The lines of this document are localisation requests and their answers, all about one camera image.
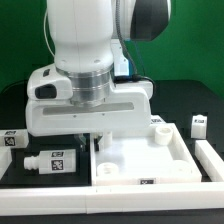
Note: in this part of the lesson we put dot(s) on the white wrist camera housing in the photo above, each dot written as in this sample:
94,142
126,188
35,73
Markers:
47,84

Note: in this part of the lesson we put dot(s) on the white right fence rail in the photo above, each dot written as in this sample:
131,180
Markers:
210,160

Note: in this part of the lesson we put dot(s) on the white front fence rail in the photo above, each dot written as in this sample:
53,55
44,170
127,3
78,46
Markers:
87,200

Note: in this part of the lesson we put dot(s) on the white square tabletop tray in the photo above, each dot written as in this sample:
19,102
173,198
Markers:
156,155

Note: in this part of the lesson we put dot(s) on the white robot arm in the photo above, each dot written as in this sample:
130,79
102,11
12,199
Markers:
89,88

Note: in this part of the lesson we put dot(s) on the white left fence rail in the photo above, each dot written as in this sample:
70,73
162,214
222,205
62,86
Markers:
5,160

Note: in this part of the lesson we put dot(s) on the white sheet with tags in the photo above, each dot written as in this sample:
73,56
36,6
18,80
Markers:
156,119

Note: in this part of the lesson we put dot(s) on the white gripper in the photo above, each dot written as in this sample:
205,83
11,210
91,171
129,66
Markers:
126,108

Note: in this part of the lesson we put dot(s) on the white fence rail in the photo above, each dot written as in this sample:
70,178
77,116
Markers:
87,200
210,160
5,160

